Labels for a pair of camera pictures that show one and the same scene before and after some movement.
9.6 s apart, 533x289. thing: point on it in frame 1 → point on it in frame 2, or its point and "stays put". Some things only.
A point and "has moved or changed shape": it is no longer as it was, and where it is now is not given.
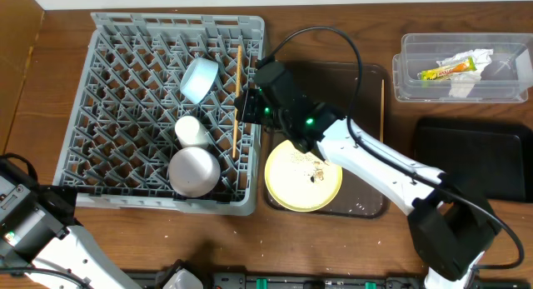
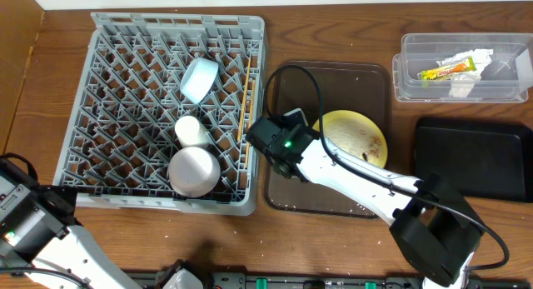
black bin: [490, 156] stays put
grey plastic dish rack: [119, 137] stays put
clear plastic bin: [505, 79] stays put
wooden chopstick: [382, 106] → [250, 123]
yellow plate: [301, 181] has moved or changed shape
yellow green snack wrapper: [465, 65] stays put
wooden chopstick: [236, 96] → [244, 98]
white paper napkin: [462, 82] stays put
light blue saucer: [198, 77] stays put
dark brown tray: [336, 83] stays put
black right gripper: [248, 107] → [258, 135]
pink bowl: [193, 171] stays put
